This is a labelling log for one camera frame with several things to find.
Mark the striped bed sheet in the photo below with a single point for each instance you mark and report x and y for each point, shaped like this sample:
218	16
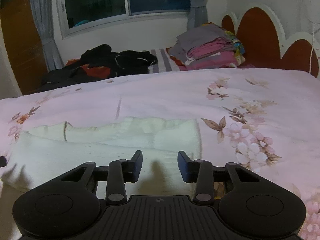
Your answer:
164	63

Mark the pink floral bed quilt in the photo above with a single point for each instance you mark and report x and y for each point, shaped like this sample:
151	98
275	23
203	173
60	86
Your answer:
266	120

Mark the grey left curtain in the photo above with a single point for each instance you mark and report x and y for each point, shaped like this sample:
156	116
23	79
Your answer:
43	19

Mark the stack of folded clothes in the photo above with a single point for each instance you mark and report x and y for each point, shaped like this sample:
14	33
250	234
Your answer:
207	47

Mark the grey right curtain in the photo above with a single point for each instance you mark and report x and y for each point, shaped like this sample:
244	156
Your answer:
197	14

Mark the white knitted small garment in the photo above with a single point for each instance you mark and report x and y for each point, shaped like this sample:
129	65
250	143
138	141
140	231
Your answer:
42	153

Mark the pile of black clothes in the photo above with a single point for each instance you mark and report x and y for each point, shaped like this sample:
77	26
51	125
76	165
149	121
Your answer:
100	63

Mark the brown wooden door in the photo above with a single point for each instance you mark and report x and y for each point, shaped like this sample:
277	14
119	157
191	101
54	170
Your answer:
23	45

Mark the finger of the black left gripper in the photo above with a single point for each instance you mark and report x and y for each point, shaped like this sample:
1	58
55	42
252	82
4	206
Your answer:
3	161

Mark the grey curtain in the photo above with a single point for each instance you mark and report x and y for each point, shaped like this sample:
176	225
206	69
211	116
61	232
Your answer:
43	19
197	14

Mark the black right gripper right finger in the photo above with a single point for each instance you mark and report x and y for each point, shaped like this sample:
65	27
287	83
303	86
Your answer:
199	172

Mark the red white scalloped headboard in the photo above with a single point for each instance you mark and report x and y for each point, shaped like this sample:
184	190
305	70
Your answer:
266	46

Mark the window with white frame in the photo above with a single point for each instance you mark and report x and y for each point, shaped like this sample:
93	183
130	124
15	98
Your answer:
78	15

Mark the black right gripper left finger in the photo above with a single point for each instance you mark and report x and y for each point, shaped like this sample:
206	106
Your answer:
120	172

